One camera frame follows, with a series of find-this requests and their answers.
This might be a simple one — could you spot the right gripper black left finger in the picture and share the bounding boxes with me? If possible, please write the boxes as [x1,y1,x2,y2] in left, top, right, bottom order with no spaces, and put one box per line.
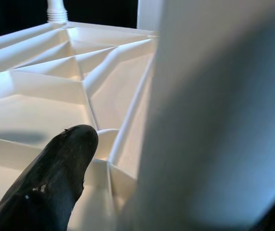
[0,124,99,231]

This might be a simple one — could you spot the white plastic table top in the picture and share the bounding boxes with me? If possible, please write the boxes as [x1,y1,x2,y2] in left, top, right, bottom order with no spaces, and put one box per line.
[0,21,162,231]

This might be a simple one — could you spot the white plastic table leg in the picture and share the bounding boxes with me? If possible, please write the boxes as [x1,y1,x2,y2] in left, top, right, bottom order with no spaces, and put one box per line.
[118,0,275,231]
[46,0,68,24]

